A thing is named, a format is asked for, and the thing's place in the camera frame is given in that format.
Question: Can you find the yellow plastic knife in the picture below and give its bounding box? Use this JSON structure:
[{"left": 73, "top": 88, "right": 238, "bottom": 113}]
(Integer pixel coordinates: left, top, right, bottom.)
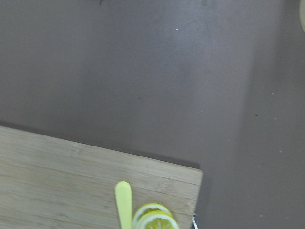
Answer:
[{"left": 115, "top": 181, "right": 132, "bottom": 229}]

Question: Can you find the light green bowl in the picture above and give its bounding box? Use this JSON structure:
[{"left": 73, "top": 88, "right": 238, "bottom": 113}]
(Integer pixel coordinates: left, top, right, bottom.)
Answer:
[{"left": 299, "top": 0, "right": 305, "bottom": 33}]

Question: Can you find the wooden cutting board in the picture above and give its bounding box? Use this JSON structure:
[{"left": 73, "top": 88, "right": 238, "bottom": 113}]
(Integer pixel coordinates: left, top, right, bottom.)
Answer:
[{"left": 0, "top": 127, "right": 203, "bottom": 229}]

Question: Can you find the metal board handle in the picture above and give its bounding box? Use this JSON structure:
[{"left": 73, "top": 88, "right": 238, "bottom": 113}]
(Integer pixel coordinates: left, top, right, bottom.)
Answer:
[{"left": 192, "top": 213, "right": 198, "bottom": 229}]

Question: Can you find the lemon slice stack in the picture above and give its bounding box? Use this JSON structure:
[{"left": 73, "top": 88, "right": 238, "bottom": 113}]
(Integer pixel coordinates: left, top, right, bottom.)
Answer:
[
  {"left": 133, "top": 203, "right": 172, "bottom": 228},
  {"left": 135, "top": 210, "right": 180, "bottom": 229}
]

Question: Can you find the lemon slice bottom stack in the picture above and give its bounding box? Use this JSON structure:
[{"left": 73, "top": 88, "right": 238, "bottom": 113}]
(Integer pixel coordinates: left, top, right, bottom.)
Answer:
[{"left": 133, "top": 203, "right": 172, "bottom": 228}]

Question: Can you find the lemon slice top stack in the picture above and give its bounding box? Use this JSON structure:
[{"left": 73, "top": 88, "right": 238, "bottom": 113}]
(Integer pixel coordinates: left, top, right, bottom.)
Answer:
[{"left": 135, "top": 210, "right": 180, "bottom": 229}]

